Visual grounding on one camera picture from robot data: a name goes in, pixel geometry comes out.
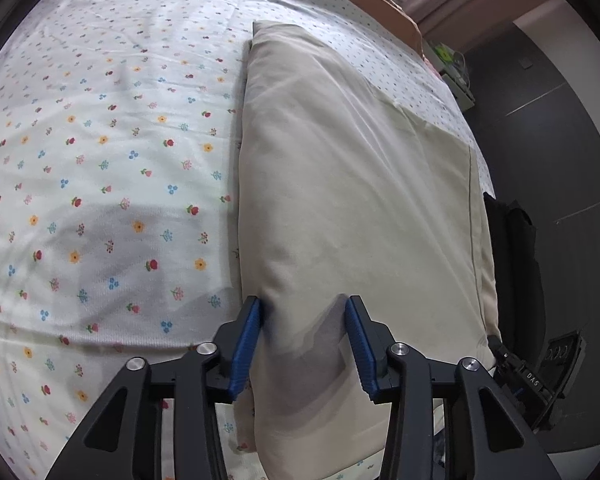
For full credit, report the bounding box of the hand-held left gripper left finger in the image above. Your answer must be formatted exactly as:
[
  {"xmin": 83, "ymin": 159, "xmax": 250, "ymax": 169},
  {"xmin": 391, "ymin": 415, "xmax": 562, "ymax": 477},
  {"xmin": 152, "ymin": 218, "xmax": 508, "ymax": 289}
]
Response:
[{"xmin": 45, "ymin": 296, "xmax": 263, "ymax": 480}]

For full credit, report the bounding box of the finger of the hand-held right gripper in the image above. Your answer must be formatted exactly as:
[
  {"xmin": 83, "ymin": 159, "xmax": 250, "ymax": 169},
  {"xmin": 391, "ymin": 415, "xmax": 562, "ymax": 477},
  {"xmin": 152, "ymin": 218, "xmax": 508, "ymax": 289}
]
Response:
[{"xmin": 487, "ymin": 335, "xmax": 523, "ymax": 378}]

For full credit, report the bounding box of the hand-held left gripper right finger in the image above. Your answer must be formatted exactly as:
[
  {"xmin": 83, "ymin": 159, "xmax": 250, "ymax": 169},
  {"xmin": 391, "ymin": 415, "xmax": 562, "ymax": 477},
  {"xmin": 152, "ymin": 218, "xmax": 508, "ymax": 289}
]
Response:
[{"xmin": 344, "ymin": 296, "xmax": 561, "ymax": 480}]

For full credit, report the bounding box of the large cream cloth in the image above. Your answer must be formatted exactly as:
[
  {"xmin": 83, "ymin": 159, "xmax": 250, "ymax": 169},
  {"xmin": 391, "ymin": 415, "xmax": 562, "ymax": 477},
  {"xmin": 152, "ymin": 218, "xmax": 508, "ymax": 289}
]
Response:
[{"xmin": 232, "ymin": 20, "xmax": 498, "ymax": 480}]

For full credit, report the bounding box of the floral bed sheet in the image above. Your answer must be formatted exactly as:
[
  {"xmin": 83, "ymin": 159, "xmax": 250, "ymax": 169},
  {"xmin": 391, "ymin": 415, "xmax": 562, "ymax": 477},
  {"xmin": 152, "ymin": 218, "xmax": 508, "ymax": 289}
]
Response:
[{"xmin": 0, "ymin": 0, "xmax": 491, "ymax": 480}]

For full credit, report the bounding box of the white nightstand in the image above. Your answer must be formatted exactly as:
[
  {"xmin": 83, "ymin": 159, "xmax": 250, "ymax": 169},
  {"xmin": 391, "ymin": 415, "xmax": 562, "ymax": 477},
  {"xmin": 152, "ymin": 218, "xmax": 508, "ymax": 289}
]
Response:
[{"xmin": 425, "ymin": 40, "xmax": 478, "ymax": 111}]

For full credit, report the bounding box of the orange-brown blanket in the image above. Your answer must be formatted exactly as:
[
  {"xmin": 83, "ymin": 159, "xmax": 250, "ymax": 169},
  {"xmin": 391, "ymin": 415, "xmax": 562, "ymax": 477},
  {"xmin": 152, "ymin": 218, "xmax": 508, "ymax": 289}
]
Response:
[{"xmin": 265, "ymin": 0, "xmax": 426, "ymax": 56}]

